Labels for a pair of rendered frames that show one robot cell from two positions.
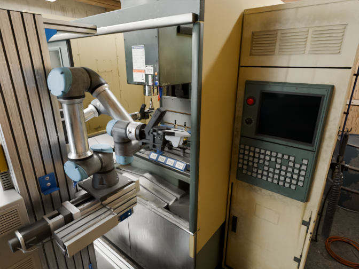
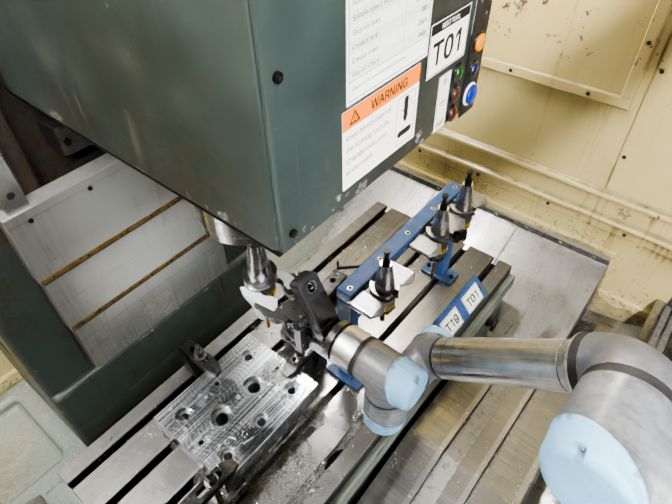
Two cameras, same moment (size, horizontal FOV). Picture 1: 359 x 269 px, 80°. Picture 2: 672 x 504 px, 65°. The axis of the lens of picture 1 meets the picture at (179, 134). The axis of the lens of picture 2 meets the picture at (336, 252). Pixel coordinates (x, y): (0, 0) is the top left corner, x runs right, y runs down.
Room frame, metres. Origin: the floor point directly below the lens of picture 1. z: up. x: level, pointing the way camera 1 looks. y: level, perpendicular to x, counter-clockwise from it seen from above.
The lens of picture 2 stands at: (2.09, 0.94, 2.05)
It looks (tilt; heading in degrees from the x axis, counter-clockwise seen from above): 45 degrees down; 272
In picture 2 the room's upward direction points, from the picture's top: 1 degrees counter-clockwise
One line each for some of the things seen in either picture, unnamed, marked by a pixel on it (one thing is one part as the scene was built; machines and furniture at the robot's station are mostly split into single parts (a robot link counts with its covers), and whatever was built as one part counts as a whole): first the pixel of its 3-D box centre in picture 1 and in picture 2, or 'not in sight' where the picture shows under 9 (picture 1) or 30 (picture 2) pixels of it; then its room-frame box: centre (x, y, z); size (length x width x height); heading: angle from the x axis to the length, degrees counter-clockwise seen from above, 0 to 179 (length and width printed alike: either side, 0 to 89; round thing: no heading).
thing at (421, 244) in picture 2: not in sight; (426, 246); (1.90, 0.08, 1.21); 0.07 x 0.05 x 0.01; 141
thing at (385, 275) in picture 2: not in sight; (385, 274); (2.01, 0.21, 1.26); 0.04 x 0.04 x 0.07
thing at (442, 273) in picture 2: not in sight; (445, 237); (1.81, -0.13, 1.05); 0.10 x 0.05 x 0.30; 141
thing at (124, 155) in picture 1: (126, 149); not in sight; (0.88, 0.24, 1.46); 0.11 x 0.08 x 0.11; 156
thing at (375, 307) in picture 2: not in sight; (368, 305); (2.04, 0.25, 1.21); 0.07 x 0.05 x 0.01; 141
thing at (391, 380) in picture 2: (130, 117); (389, 374); (2.02, 0.48, 1.31); 0.11 x 0.08 x 0.09; 141
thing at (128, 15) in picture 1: (82, 28); not in sight; (1.73, 0.71, 2.06); 2.08 x 0.04 x 0.12; 51
